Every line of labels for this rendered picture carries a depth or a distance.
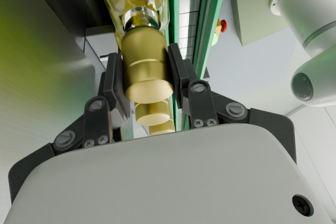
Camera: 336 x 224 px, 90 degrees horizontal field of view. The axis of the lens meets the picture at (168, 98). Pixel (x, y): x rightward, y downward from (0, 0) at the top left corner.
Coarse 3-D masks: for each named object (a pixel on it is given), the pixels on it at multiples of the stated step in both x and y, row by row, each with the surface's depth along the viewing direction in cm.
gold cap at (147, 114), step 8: (136, 104) 16; (144, 104) 16; (152, 104) 16; (160, 104) 16; (136, 112) 16; (144, 112) 15; (152, 112) 15; (160, 112) 15; (168, 112) 16; (136, 120) 16; (144, 120) 16; (152, 120) 17; (160, 120) 17
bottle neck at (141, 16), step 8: (136, 8) 13; (144, 8) 13; (128, 16) 13; (136, 16) 13; (144, 16) 13; (152, 16) 13; (128, 24) 13; (136, 24) 12; (144, 24) 12; (152, 24) 13
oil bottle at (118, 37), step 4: (116, 32) 18; (164, 32) 19; (116, 36) 18; (120, 36) 18; (164, 36) 19; (116, 40) 19; (120, 40) 18; (120, 44) 18; (120, 48) 18; (120, 52) 19
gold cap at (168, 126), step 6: (168, 102) 23; (168, 108) 22; (168, 120) 21; (150, 126) 21; (156, 126) 21; (162, 126) 21; (168, 126) 21; (150, 132) 21; (156, 132) 21; (162, 132) 21
